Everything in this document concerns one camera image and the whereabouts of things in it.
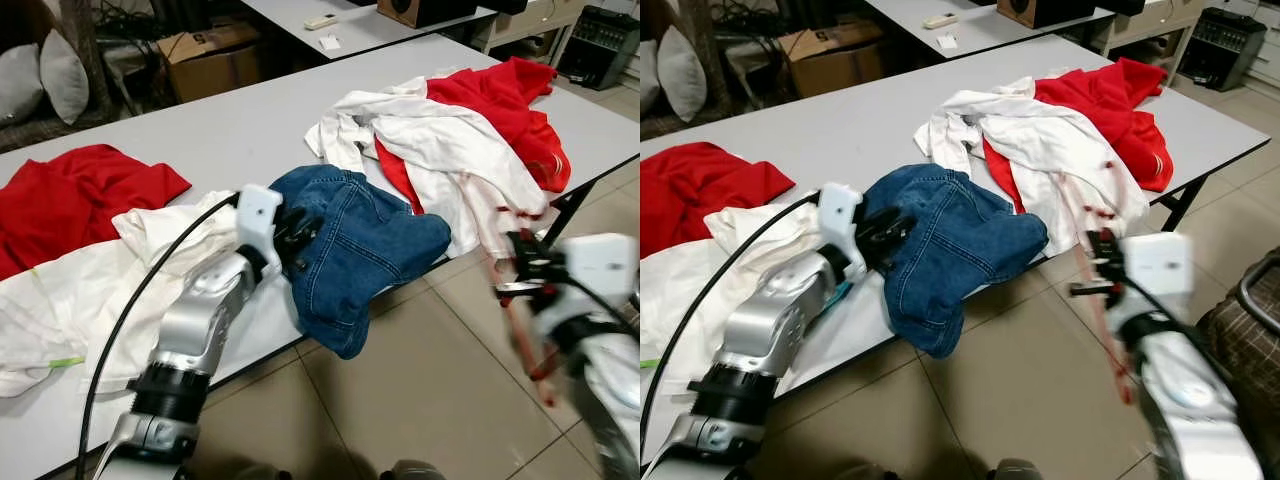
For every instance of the red plastic hanger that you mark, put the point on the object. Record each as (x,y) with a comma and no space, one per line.
(525,340)
(1107,330)

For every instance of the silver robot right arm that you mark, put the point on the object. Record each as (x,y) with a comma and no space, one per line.
(610,390)
(1190,400)

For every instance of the red shirt with striped hem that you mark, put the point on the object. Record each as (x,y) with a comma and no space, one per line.
(510,100)
(1110,100)

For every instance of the robot right leg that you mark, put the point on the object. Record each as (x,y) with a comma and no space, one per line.
(1015,472)
(412,472)

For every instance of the white crumpled t-shirt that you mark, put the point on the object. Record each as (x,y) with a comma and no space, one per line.
(60,300)
(690,290)

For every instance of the white long-sleeve shirt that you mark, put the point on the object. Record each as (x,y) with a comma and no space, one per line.
(440,150)
(1050,140)

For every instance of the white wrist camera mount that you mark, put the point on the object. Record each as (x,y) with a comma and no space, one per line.
(258,215)
(600,265)
(1160,270)
(838,215)

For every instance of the brown wooden speaker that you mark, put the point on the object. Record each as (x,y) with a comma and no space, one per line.
(1050,12)
(430,12)

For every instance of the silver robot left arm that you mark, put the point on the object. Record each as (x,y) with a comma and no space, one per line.
(775,320)
(195,320)

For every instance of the black audio amplifier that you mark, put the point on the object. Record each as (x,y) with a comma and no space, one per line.
(600,45)
(1222,48)

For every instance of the brown checked chair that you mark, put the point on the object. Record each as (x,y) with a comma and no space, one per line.
(1245,350)

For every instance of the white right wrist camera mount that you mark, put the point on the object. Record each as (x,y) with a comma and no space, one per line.
(600,265)
(1160,270)

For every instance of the open brown cardboard box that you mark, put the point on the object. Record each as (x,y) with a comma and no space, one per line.
(825,68)
(210,70)

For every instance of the grey folding table black legs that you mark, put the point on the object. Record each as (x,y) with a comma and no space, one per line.
(860,120)
(230,130)

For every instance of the grey pillow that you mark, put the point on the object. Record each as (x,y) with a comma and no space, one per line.
(650,75)
(65,75)
(20,85)
(682,72)

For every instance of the white paper card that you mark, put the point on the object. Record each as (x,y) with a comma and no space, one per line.
(330,42)
(948,42)

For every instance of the white remote control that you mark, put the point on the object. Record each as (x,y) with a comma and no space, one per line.
(321,21)
(940,20)

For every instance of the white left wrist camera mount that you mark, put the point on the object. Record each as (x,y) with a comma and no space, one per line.
(258,215)
(838,215)

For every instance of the plain red t-shirt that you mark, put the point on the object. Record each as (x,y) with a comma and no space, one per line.
(80,200)
(700,190)

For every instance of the blue denim garment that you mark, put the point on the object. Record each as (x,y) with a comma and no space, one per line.
(370,250)
(960,240)

